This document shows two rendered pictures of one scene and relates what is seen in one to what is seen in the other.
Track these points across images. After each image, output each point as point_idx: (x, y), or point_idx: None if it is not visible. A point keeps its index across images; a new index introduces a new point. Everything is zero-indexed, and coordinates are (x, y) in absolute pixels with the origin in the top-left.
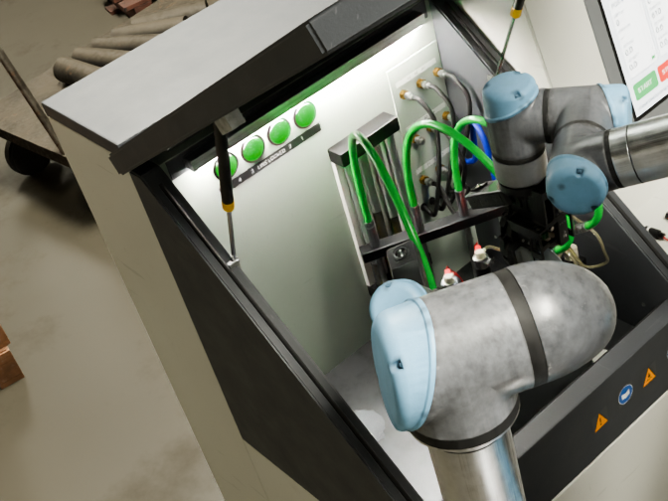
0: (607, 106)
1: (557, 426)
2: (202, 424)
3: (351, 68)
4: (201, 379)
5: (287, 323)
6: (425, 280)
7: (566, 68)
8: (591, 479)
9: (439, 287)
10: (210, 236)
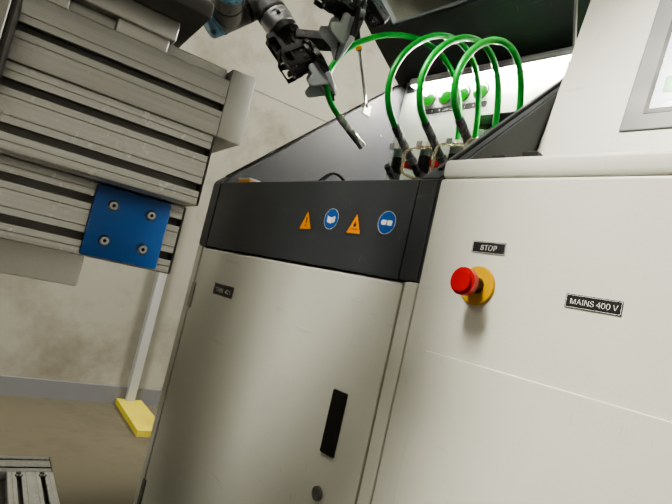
0: None
1: (284, 184)
2: None
3: (513, 63)
4: None
5: None
6: (308, 32)
7: (598, 40)
8: (279, 279)
9: (311, 41)
10: (376, 98)
